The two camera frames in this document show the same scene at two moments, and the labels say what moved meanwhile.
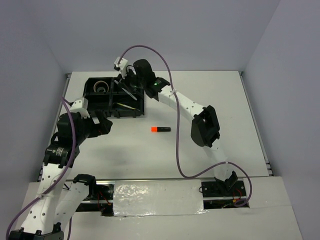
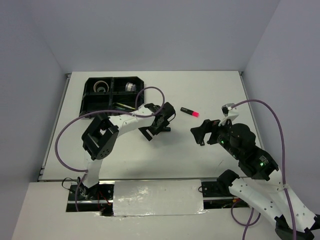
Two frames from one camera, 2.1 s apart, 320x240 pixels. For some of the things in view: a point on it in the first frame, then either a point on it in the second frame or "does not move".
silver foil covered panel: (160, 197) does not move
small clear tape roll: (100, 88) does not move
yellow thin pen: (128, 106) does not move
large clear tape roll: (100, 81) does not move
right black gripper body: (133, 82) → (222, 133)
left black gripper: (102, 128) → (153, 132)
